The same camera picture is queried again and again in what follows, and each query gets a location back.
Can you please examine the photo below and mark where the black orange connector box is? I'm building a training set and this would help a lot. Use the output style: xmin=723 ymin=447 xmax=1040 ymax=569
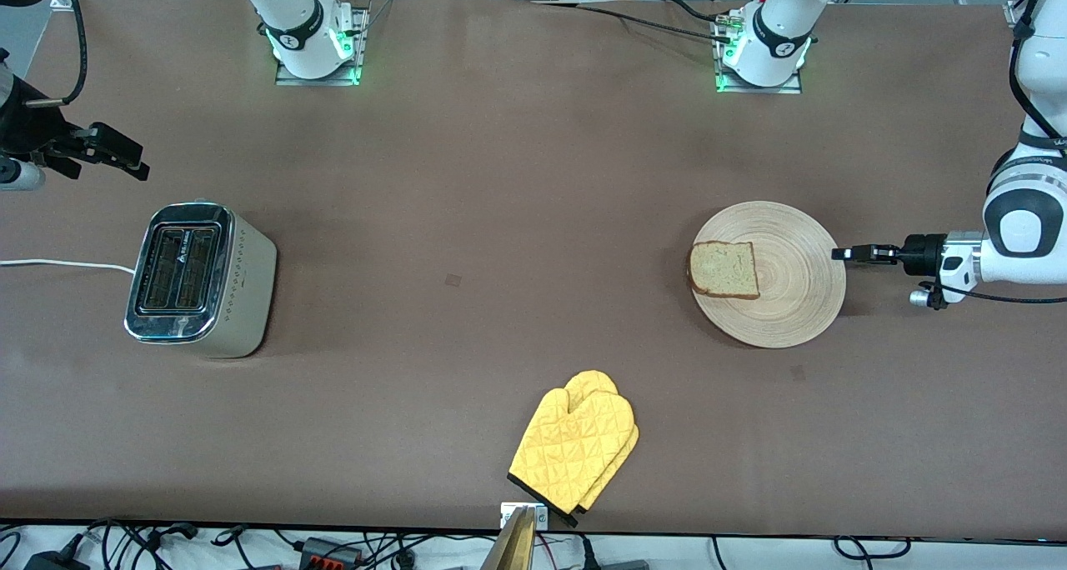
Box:
xmin=298 ymin=537 xmax=364 ymax=568

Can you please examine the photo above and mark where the golden camera pole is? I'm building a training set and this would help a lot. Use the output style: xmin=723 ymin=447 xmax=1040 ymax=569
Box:
xmin=479 ymin=507 xmax=537 ymax=570

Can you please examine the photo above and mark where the black power adapter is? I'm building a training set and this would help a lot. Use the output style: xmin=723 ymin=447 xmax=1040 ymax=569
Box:
xmin=23 ymin=552 xmax=91 ymax=570

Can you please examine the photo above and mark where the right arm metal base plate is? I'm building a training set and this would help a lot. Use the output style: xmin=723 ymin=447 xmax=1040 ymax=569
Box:
xmin=275 ymin=7 xmax=368 ymax=88

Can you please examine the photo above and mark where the round wooden plate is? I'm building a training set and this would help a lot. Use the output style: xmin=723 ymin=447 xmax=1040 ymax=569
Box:
xmin=692 ymin=201 xmax=847 ymax=349

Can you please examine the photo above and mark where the silver camera mount bracket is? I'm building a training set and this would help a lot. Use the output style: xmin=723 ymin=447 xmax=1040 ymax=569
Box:
xmin=500 ymin=503 xmax=549 ymax=531

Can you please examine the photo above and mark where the silver two-slot toaster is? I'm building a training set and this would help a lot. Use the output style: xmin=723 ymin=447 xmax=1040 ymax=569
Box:
xmin=123 ymin=201 xmax=278 ymax=360

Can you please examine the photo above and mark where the yellow quilted oven mitt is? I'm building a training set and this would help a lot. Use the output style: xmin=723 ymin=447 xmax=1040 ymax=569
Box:
xmin=508 ymin=384 xmax=636 ymax=517
xmin=565 ymin=370 xmax=641 ymax=528

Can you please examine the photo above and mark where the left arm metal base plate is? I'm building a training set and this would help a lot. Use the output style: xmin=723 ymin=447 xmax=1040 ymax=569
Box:
xmin=715 ymin=12 xmax=805 ymax=96

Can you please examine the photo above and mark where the white toaster power cord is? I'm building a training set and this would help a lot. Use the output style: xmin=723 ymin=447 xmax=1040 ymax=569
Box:
xmin=0 ymin=257 xmax=137 ymax=276

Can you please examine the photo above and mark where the brown-crust bread slice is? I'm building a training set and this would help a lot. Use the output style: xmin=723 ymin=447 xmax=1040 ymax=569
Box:
xmin=686 ymin=240 xmax=761 ymax=301

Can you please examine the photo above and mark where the short black table cable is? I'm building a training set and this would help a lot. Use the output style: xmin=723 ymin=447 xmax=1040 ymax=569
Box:
xmin=663 ymin=0 xmax=734 ymax=28

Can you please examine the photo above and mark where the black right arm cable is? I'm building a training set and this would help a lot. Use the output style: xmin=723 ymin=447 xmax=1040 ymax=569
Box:
xmin=23 ymin=0 xmax=86 ymax=109

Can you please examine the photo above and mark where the long black table cable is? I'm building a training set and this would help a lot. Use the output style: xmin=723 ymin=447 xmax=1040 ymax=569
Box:
xmin=533 ymin=0 xmax=739 ymax=44

